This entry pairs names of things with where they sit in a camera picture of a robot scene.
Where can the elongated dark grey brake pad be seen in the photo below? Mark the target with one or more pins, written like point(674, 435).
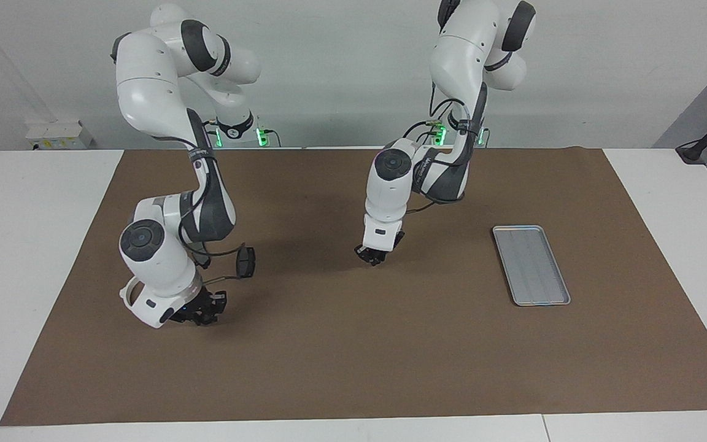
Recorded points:
point(205, 263)

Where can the white semicircular plastic bracket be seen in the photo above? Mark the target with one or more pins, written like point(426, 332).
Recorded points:
point(123, 294)

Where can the silver metal tray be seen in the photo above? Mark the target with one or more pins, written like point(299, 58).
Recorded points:
point(531, 264)

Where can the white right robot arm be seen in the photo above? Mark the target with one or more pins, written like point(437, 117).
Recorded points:
point(145, 92)

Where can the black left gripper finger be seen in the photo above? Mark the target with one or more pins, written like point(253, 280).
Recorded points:
point(364, 258)
point(378, 262)

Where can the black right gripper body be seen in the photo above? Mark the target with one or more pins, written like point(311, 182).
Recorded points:
point(200, 304)

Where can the white power strip box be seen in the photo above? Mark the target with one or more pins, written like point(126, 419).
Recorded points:
point(59, 134)

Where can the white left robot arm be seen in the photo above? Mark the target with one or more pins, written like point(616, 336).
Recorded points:
point(458, 55)

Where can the brown table mat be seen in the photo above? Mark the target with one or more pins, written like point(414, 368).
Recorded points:
point(353, 344)

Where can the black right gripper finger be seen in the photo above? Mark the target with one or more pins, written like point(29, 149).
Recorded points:
point(209, 318)
point(218, 304)

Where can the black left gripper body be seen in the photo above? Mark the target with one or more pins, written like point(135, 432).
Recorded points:
point(384, 252)

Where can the rectangular dark grey brake pad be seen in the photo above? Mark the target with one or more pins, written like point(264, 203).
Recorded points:
point(247, 263)

